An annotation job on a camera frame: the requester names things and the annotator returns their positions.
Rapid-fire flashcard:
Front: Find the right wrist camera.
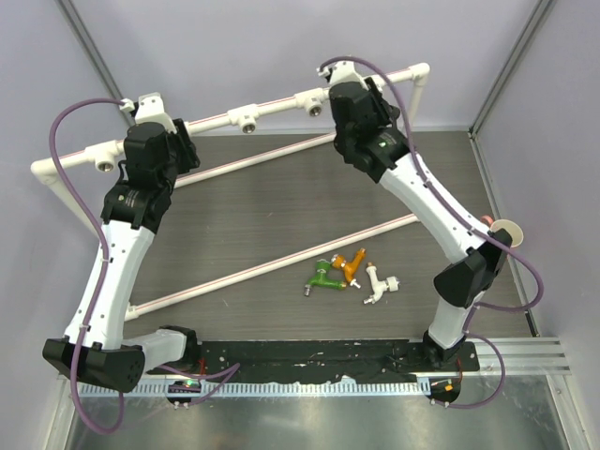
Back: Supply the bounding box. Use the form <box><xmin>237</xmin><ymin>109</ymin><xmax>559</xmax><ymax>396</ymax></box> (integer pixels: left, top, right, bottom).
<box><xmin>317</xmin><ymin>61</ymin><xmax>366</xmax><ymax>88</ymax></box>

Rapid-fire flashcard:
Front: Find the grey slotted cable duct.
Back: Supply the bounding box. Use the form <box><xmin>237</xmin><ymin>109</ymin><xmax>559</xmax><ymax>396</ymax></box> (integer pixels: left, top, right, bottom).
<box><xmin>80</xmin><ymin>380</ymin><xmax>431</xmax><ymax>398</ymax></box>

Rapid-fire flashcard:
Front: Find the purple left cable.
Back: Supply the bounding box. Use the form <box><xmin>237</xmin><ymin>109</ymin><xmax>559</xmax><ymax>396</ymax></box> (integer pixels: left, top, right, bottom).
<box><xmin>49</xmin><ymin>97</ymin><xmax>240</xmax><ymax>435</ymax></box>

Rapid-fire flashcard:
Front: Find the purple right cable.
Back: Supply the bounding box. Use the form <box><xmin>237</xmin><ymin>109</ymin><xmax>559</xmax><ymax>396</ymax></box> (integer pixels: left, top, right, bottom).
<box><xmin>318</xmin><ymin>55</ymin><xmax>546</xmax><ymax>410</ymax></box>

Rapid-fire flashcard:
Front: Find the pink mug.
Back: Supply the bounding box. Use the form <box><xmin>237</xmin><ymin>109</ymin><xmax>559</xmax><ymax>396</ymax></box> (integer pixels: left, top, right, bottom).
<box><xmin>480</xmin><ymin>215</ymin><xmax>524</xmax><ymax>248</ymax></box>

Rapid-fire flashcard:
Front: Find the purple cable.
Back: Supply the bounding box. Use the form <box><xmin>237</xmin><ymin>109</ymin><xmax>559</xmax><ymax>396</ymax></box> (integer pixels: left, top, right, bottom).
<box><xmin>49</xmin><ymin>97</ymin><xmax>240</xmax><ymax>435</ymax></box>
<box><xmin>318</xmin><ymin>55</ymin><xmax>546</xmax><ymax>410</ymax></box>

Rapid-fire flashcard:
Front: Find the green faucet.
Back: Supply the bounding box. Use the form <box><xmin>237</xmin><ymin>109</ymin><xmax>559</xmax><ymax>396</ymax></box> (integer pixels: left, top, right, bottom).
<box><xmin>304</xmin><ymin>259</ymin><xmax>347</xmax><ymax>296</ymax></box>

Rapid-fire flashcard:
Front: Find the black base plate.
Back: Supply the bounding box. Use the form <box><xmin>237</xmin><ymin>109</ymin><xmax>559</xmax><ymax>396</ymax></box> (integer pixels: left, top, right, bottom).
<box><xmin>198</xmin><ymin>339</ymin><xmax>480</xmax><ymax>384</ymax></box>

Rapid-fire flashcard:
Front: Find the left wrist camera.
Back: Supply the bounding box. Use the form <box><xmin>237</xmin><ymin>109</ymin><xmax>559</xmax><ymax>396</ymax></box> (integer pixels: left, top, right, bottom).
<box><xmin>119</xmin><ymin>92</ymin><xmax>174</xmax><ymax>130</ymax></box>

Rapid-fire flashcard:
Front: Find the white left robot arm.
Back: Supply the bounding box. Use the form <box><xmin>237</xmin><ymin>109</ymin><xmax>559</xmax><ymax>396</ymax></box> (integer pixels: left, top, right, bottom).
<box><xmin>42</xmin><ymin>119</ymin><xmax>200</xmax><ymax>393</ymax></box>

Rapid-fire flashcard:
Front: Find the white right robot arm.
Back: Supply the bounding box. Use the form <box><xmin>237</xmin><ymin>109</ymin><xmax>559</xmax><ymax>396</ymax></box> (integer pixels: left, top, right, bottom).
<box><xmin>328</xmin><ymin>79</ymin><xmax>512</xmax><ymax>370</ymax></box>

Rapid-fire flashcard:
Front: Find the white PVC pipe frame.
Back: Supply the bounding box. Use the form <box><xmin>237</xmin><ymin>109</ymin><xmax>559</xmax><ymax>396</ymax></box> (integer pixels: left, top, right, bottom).
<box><xmin>30</xmin><ymin>62</ymin><xmax>433</xmax><ymax>324</ymax></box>

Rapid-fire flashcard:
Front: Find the white faucet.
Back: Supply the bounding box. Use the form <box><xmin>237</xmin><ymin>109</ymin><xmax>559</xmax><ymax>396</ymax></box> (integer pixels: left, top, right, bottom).
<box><xmin>363</xmin><ymin>262</ymin><xmax>400</xmax><ymax>305</ymax></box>

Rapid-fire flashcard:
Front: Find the orange faucet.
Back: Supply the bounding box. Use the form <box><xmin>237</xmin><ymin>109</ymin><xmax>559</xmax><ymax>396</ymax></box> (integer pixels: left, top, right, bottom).
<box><xmin>330</xmin><ymin>247</ymin><xmax>367</xmax><ymax>289</ymax></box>

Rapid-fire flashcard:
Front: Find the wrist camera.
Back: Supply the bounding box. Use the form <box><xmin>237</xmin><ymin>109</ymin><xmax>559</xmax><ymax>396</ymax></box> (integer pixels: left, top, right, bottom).
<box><xmin>119</xmin><ymin>92</ymin><xmax>174</xmax><ymax>130</ymax></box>
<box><xmin>317</xmin><ymin>61</ymin><xmax>366</xmax><ymax>88</ymax></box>

